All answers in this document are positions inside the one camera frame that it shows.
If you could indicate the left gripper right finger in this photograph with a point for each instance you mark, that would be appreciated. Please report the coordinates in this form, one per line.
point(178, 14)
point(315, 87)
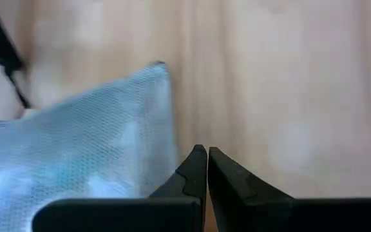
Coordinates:
point(285, 216)

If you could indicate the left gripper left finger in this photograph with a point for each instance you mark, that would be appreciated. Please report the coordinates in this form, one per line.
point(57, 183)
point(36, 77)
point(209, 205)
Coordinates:
point(124, 216)

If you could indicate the clear zip pouch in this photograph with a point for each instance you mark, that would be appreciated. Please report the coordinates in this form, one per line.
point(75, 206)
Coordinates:
point(76, 145)

